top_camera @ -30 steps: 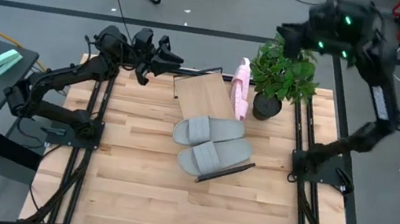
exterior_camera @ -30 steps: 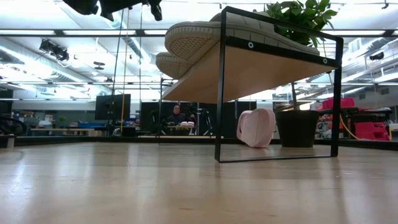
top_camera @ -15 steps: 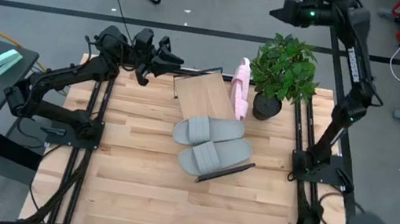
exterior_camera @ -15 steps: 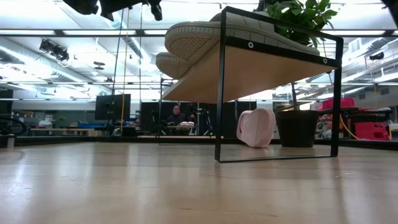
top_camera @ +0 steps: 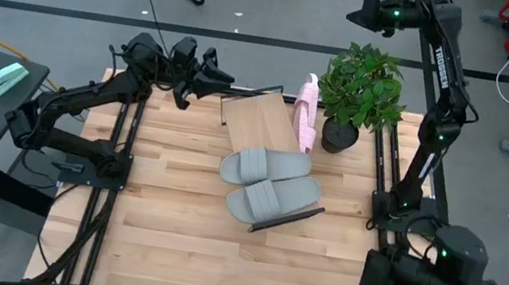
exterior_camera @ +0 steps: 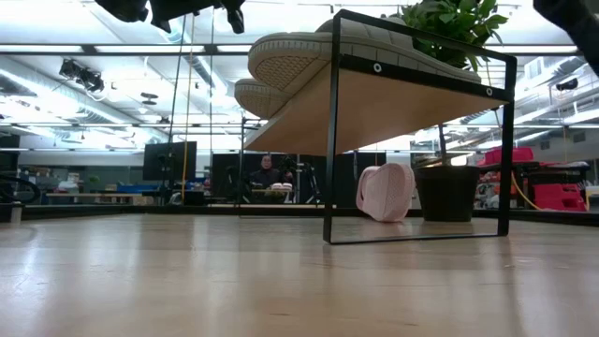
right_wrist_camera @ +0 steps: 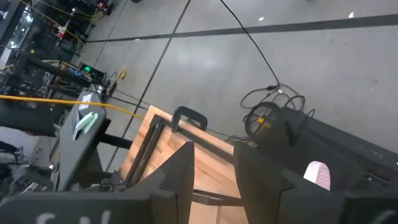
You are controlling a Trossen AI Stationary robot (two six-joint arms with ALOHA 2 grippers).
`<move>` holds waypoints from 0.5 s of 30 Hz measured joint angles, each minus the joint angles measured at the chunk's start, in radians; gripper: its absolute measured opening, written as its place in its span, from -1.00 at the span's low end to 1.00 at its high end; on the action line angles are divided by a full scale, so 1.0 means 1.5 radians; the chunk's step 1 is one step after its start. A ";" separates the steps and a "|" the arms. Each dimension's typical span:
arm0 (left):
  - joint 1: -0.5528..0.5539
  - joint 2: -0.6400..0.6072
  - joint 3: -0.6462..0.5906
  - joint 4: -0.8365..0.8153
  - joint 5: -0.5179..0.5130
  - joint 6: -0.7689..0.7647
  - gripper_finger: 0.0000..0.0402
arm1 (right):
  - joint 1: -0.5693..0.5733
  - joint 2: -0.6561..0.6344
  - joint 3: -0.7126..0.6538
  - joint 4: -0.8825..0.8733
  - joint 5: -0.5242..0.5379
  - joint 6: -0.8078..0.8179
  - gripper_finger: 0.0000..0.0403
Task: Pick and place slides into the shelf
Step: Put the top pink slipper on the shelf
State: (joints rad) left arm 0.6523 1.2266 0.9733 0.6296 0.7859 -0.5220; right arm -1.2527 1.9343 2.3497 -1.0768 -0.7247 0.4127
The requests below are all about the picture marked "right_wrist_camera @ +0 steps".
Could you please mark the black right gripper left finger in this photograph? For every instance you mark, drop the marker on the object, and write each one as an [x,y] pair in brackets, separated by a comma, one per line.
[174,171]

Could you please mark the white calculator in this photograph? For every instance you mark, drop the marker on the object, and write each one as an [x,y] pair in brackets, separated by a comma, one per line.
[84,101]

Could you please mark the black aluminium table frame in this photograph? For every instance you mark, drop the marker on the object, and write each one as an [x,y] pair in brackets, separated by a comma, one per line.
[144,152]

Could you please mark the black box green light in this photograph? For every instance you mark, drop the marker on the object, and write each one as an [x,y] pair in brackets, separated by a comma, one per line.
[91,71]

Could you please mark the black box red lights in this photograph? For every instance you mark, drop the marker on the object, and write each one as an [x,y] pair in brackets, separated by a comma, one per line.
[104,6]

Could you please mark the mint green stapler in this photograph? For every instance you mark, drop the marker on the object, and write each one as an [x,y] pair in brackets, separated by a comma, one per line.
[87,122]

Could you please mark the black computer tower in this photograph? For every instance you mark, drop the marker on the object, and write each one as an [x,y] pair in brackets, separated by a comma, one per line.
[342,146]

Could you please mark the dark grey desk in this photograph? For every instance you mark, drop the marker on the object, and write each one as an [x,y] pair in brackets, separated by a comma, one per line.
[77,149]

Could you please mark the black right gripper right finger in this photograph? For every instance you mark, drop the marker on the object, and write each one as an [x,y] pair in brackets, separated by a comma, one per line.
[261,183]

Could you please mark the pink slide sandal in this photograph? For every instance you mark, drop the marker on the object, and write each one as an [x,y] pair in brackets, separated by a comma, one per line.
[318,174]

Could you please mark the black table clamp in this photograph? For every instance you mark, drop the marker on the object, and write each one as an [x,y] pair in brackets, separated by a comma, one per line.
[189,112]

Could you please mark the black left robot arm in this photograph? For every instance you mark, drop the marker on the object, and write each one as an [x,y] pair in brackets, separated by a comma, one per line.
[31,182]

